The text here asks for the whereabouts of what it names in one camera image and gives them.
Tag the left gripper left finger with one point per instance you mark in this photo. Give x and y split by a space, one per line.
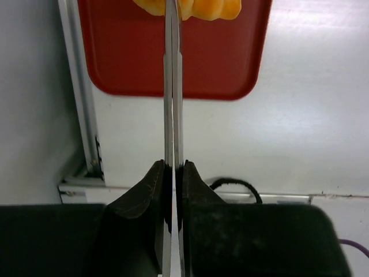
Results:
123 238

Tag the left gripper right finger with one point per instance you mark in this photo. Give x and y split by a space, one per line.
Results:
224 239

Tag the metal tongs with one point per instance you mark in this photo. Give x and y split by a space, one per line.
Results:
173 126

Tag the orange croissant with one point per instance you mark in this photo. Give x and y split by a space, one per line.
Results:
208 10

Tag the red tray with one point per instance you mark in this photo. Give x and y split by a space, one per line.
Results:
124 48

